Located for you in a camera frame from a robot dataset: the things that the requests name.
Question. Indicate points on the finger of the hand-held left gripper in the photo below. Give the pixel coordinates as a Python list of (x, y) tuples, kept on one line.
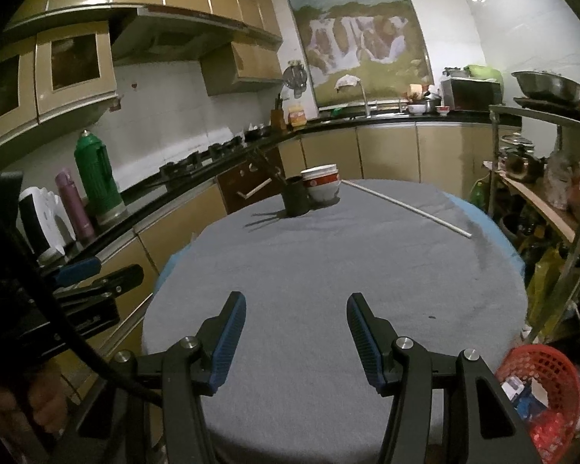
[(77, 270), (111, 283)]

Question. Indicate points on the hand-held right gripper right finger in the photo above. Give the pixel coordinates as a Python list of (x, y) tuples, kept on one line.
[(362, 343)]

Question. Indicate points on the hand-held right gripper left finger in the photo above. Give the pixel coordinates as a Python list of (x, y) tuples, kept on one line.
[(229, 343)]

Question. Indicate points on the silver blue small box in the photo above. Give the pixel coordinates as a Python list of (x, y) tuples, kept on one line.
[(541, 391)]

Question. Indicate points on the red plastic basket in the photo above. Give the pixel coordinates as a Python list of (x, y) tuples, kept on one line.
[(556, 367)]

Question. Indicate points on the person's left hand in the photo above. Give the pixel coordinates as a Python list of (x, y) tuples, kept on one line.
[(43, 396)]

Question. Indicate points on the purple vacuum bottle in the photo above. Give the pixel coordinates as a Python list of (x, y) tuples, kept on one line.
[(75, 208)]

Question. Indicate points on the green thermos flask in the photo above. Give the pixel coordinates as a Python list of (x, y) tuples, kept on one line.
[(99, 179)]

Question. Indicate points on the grey tablecloth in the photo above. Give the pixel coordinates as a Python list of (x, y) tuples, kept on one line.
[(319, 251)]

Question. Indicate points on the thin white rod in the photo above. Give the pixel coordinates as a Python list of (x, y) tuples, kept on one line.
[(406, 208)]

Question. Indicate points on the large white bowl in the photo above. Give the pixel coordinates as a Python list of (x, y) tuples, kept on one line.
[(325, 194)]

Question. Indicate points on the black gas stove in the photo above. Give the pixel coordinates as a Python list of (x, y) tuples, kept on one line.
[(203, 154)]

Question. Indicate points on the dark chopstick holder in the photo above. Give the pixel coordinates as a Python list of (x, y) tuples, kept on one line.
[(296, 198)]

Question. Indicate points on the blue tablecloth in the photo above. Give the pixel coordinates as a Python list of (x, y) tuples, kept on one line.
[(493, 234)]

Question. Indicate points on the green bottle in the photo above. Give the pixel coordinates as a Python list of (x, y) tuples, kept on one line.
[(478, 196)]

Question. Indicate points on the yellow plastic bag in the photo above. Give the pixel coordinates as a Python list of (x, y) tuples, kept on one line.
[(544, 280)]

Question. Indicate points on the kitchen base cabinets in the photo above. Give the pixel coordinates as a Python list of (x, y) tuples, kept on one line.
[(386, 150)]

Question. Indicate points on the black pan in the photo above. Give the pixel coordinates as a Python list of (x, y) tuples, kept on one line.
[(257, 131)]

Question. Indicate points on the metal shelf rack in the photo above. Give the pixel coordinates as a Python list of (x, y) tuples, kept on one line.
[(573, 270)]

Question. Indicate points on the knife block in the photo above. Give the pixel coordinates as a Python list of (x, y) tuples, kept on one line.
[(277, 115)]

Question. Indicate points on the yellow jar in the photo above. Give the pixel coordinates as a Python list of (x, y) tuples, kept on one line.
[(297, 116)]

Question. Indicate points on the small white bowl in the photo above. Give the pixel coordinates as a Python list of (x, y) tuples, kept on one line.
[(415, 109)]

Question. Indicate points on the steel sink faucet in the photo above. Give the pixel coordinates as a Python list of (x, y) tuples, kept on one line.
[(366, 101)]

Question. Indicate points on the steel pot with lid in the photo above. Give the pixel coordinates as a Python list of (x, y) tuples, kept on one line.
[(519, 159)]

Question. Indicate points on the small metal pot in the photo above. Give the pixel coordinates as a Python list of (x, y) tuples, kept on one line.
[(432, 101)]

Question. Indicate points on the clear plastic bag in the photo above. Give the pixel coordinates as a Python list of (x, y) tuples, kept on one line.
[(558, 183)]

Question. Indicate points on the white rag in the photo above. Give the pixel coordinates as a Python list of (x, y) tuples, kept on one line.
[(347, 81)]

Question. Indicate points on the range hood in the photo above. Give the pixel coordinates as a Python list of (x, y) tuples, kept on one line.
[(193, 24)]

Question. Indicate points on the microwave oven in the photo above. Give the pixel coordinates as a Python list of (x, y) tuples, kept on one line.
[(471, 94)]

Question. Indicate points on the hanging strainer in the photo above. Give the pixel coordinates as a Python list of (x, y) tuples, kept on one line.
[(296, 77)]

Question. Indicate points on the green plastic bag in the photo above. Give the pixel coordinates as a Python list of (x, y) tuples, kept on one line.
[(486, 72)]

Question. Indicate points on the steel basin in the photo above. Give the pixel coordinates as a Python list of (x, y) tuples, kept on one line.
[(548, 84)]

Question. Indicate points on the glass door wall cabinet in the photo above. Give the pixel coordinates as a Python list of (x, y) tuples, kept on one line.
[(75, 65), (5, 87)]

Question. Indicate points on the small beige wall cabinet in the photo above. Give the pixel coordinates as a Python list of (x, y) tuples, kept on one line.
[(244, 65)]

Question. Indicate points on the waterfall wall poster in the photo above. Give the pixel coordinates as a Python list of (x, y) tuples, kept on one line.
[(357, 38)]

